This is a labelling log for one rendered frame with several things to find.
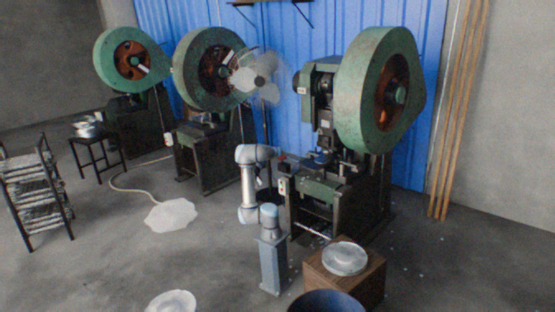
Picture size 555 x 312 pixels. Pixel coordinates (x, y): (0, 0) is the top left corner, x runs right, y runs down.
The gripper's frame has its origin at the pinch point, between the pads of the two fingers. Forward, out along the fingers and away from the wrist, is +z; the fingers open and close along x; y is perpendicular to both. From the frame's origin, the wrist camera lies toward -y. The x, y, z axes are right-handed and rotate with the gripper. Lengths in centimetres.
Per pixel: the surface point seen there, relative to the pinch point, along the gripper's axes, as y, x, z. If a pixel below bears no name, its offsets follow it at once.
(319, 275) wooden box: -43, 42, 46
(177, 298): -18, -36, 74
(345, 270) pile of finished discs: -42, 59, 45
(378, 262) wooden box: -51, 78, 33
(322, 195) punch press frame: -30, 44, -17
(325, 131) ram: 11, 56, -41
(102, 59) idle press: 95, -203, -183
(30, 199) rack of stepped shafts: 25, -200, -5
